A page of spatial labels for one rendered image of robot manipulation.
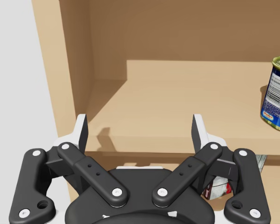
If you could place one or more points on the red and white carton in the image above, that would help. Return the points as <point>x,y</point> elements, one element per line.
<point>220,187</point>

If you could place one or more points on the green and blue rectangular can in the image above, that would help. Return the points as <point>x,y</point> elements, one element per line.
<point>277,93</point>

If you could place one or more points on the pale wooden shelf unit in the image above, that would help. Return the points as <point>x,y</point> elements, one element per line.
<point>165,70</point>

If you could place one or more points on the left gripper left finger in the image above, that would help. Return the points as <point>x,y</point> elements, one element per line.
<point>88,169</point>

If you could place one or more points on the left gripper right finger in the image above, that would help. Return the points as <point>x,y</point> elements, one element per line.
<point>191,169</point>

